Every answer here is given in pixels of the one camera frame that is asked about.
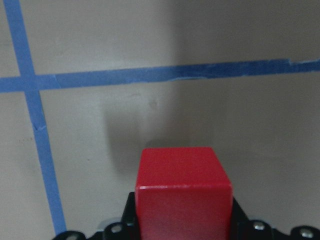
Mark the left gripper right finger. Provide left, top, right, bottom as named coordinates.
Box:
left=228, top=198, right=320, bottom=240

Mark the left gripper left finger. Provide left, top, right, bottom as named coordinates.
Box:
left=53, top=192, right=140, bottom=240

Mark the red block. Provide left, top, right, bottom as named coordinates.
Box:
left=135, top=147, right=233, bottom=240

